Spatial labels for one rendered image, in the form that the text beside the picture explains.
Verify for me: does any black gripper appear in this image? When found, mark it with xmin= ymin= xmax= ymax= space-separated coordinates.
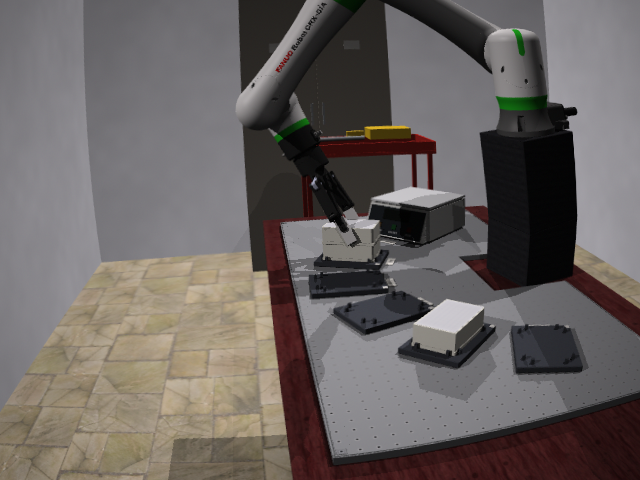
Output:
xmin=293 ymin=145 xmax=360 ymax=245

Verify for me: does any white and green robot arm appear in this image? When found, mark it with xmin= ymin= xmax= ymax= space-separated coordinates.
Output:
xmin=236 ymin=0 xmax=577 ymax=161

